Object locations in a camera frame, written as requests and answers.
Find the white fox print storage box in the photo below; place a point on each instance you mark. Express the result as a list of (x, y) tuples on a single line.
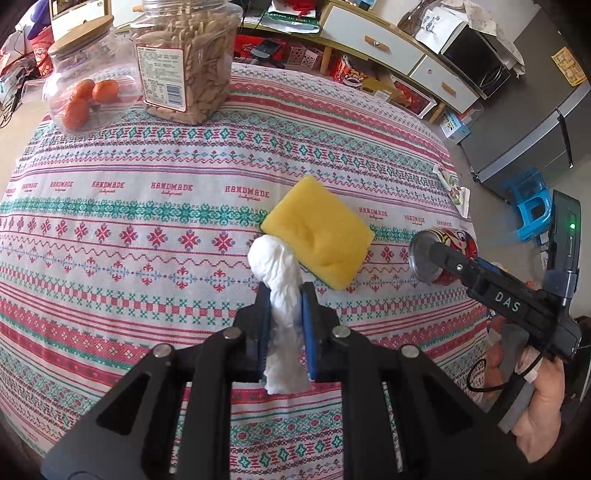
[(413, 99)]

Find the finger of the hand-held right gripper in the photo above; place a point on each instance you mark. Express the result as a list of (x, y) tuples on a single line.
[(452, 261)]

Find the blue and white carton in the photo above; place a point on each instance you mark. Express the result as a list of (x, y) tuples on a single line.
[(455, 127)]

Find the small orange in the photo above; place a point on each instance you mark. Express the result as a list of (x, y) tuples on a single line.
[(74, 113), (83, 89), (107, 91)]

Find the printed snack packet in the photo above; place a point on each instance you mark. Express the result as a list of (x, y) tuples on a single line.
[(455, 191)]

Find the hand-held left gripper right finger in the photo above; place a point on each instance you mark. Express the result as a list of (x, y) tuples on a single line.
[(307, 334)]

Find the yellow printed sticker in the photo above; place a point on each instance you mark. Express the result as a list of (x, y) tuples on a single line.
[(569, 65)]

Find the grey refrigerator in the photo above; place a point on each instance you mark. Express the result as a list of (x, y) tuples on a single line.
[(531, 138)]

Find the black phone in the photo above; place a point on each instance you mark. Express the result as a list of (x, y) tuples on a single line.
[(265, 48)]

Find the yellow sponge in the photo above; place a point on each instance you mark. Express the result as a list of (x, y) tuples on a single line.
[(318, 230)]

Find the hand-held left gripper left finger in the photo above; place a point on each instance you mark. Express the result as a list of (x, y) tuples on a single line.
[(264, 327)]

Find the blue plastic stool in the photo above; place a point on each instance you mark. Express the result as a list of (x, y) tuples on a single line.
[(528, 203)]

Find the black microwave oven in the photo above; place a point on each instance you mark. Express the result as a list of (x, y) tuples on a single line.
[(475, 60)]

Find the pink perforated box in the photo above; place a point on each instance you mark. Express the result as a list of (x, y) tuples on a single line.
[(304, 57)]

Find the red cartoon drink can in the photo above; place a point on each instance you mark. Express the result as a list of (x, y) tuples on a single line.
[(455, 240)]

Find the glass jar with wooden lid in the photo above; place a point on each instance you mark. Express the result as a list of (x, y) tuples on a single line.
[(87, 69)]

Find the red box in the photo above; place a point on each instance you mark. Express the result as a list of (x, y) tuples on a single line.
[(247, 46)]

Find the person's right hand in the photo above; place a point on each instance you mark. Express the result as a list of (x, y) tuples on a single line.
[(542, 415)]

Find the plastic jar of biscuits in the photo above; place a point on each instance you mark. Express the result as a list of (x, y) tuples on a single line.
[(189, 64)]

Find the white tissue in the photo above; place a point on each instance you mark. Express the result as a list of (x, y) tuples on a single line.
[(284, 295)]

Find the white and wood TV cabinet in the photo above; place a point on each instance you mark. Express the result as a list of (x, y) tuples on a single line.
[(383, 50)]

